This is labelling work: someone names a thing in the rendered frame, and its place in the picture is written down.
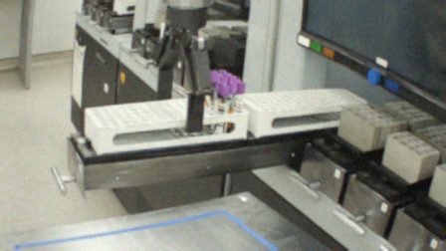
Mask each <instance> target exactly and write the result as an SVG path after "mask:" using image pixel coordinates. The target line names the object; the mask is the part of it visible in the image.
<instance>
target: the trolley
mask: <svg viewBox="0 0 446 251"><path fill-rule="evenodd" d="M0 251H333V250H332V249H330V248H328V246H326V245H324V244H323V243H322V242H320V241H319V240H317V239H316V238H315V237H312V236H311V235H310V234H308V233H307V232H305V231H304V230H302V229H301V228H300V227H298V226H297V225H295V224H294V223H292V222H291V221H290V220H288V219H287V218H285V217H284V216H282V215H281V214H279V213H278V212H276V211H275V209H272V208H270V206H267V205H266V203H263V202H262V201H261V200H260V199H257V198H256V196H254V195H252V194H251V193H250V192H249V191H245V192H241V193H238V194H234V195H230V196H226V197H219V198H215V199H212V200H208V201H201V202H196V203H193V204H186V205H182V206H175V207H171V208H164V209H161V210H154V211H151V212H148V211H147V212H143V213H137V214H131V215H128V216H126V215H125V216H122V217H115V218H109V219H107V218H106V219H103V220H101V219H100V220H94V221H88V222H82V223H81V222H80V223H74V224H69V225H67V224H66V225H61V226H55V227H54V226H53V227H47V228H46V227H45V228H40V229H39V228H38V229H33V230H31V229H30V230H26V231H24V230H23V231H19V232H18V231H16V232H10V233H8V232H7V233H3V234H2V233H1V234H0Z"/></svg>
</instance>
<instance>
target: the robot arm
mask: <svg viewBox="0 0 446 251"><path fill-rule="evenodd" d="M212 2H213V0H163V3H164V4H165V5H168V6H167V7H166V14H165V21H164V22H165V25H164V30H163V36H162V39H161V42H160V44H159V48H158V51H157V53H156V57H155V60H154V66H157V71H158V76H157V95H156V101H157V102H161V101H172V88H173V73H174V72H173V71H172V70H174V69H173V64H174V63H175V61H176V60H177V58H178V57H179V56H180V59H181V61H183V62H184V66H185V69H186V72H187V79H188V83H189V87H190V90H191V93H190V94H188V95H187V107H186V120H185V132H186V133H187V134H190V133H197V132H203V122H204V112H205V96H212V81H211V75H210V68H209V62H208V55H207V54H208V39H207V38H198V31H199V29H200V28H203V27H205V26H206V24H207V14H208V8H207V7H206V6H210V5H212ZM160 58H162V59H161V60H160Z"/></svg>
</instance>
